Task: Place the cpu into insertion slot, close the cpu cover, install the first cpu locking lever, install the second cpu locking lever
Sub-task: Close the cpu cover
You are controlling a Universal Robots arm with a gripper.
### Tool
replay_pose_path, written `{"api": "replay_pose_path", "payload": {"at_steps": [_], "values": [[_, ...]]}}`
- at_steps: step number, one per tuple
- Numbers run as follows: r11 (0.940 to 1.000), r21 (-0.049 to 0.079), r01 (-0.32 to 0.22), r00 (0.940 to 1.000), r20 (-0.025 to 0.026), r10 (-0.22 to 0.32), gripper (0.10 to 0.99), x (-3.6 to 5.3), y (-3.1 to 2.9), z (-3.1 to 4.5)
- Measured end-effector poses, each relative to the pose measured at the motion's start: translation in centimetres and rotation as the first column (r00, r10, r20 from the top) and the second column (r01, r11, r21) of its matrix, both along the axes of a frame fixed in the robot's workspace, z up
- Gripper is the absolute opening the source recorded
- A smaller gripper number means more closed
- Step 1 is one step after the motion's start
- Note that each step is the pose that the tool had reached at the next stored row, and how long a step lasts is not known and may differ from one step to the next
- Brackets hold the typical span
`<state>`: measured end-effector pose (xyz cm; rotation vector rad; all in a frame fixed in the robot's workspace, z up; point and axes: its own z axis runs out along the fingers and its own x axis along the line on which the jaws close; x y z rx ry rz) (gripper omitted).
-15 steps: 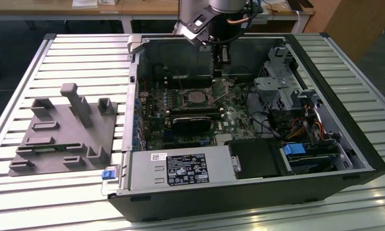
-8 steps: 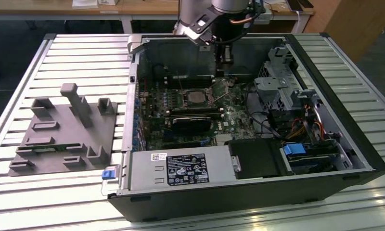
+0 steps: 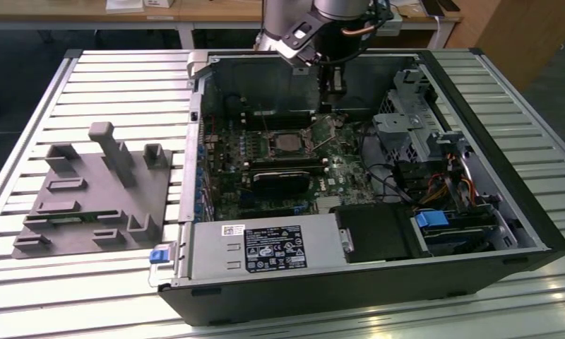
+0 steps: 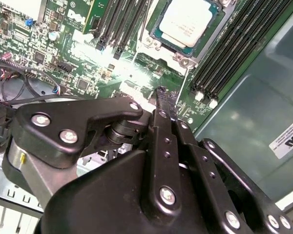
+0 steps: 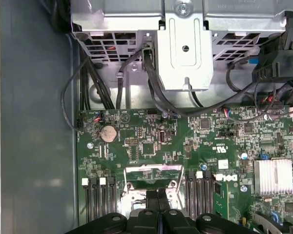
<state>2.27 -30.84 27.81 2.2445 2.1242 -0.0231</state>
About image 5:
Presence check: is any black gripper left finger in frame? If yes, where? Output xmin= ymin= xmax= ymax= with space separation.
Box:
xmin=64 ymin=191 xmax=160 ymax=234

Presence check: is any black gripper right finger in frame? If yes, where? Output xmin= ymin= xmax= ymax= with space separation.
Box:
xmin=159 ymin=191 xmax=254 ymax=234

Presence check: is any metal socket cover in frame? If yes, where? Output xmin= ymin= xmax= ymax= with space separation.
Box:
xmin=123 ymin=163 xmax=186 ymax=195

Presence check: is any RAM slot black clip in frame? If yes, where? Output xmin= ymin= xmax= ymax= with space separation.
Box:
xmin=186 ymin=172 xmax=197 ymax=217
xmin=107 ymin=177 xmax=118 ymax=215
xmin=203 ymin=170 xmax=213 ymax=215
xmin=90 ymin=177 xmax=101 ymax=220

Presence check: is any CPU socket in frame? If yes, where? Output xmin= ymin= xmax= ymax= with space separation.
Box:
xmin=119 ymin=185 xmax=184 ymax=216

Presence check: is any RAM slot white clip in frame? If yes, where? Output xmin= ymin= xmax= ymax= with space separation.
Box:
xmin=99 ymin=177 xmax=108 ymax=217
xmin=81 ymin=177 xmax=92 ymax=220
xmin=195 ymin=171 xmax=205 ymax=215

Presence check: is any green RAM stick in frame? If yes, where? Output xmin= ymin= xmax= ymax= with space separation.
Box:
xmin=212 ymin=180 xmax=230 ymax=221

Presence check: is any green motherboard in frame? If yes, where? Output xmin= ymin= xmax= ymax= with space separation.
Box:
xmin=75 ymin=104 xmax=293 ymax=234

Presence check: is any round coin cell battery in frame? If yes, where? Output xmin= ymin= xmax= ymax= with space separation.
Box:
xmin=100 ymin=125 xmax=118 ymax=142

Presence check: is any silver finned heatsink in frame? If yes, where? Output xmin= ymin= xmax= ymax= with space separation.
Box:
xmin=253 ymin=157 xmax=293 ymax=195

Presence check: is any silver metal drive cage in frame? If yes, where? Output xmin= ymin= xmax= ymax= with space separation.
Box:
xmin=70 ymin=0 xmax=288 ymax=92

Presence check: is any black PC case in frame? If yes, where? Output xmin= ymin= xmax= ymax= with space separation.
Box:
xmin=0 ymin=0 xmax=259 ymax=234

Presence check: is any black plastic connector block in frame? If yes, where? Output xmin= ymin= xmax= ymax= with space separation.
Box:
xmin=252 ymin=11 xmax=293 ymax=83

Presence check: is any black cable bundle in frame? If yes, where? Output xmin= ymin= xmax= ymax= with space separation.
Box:
xmin=79 ymin=58 xmax=115 ymax=110

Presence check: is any thin black wire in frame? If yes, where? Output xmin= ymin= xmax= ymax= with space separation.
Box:
xmin=60 ymin=74 xmax=80 ymax=131

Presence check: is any thick black cable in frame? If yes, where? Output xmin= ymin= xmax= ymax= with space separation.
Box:
xmin=141 ymin=43 xmax=259 ymax=117

